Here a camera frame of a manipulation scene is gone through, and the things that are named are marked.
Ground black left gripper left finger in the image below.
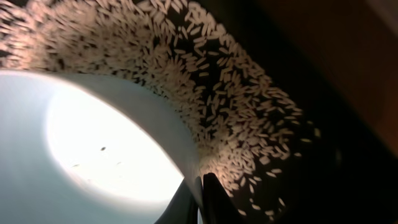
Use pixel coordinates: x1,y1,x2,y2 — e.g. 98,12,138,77
155,180,198,224

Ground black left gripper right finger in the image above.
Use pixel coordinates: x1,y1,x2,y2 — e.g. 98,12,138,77
203,173,244,224

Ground pile of white rice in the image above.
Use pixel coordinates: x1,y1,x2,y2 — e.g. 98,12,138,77
1,0,321,223

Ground light blue bowl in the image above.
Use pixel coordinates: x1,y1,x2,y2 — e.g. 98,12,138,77
1,70,203,224

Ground black waste tray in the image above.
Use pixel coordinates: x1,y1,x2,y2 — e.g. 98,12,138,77
0,0,398,224

